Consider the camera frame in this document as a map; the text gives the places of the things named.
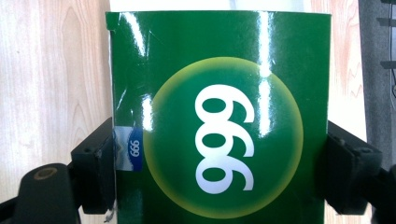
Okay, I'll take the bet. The green square carton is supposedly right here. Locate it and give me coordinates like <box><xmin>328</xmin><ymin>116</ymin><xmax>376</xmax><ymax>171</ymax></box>
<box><xmin>105</xmin><ymin>10</ymin><xmax>332</xmax><ymax>224</ymax></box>

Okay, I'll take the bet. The white storage box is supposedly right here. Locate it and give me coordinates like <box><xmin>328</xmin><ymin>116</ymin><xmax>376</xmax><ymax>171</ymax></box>
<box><xmin>108</xmin><ymin>0</ymin><xmax>313</xmax><ymax>14</ymax></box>

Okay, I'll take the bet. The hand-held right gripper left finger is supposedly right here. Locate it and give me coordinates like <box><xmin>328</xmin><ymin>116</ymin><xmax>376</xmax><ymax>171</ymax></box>
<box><xmin>70</xmin><ymin>116</ymin><xmax>117</xmax><ymax>216</ymax></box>

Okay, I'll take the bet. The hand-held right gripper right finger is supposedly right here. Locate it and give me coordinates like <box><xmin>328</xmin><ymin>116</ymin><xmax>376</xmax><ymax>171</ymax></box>
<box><xmin>323</xmin><ymin>120</ymin><xmax>384</xmax><ymax>217</ymax></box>

